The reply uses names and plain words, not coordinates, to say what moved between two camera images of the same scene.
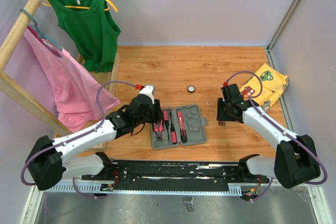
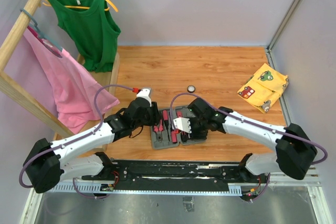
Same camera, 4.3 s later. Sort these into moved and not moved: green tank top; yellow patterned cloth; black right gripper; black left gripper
Moved: black right gripper
Not moved: green tank top; black left gripper; yellow patterned cloth
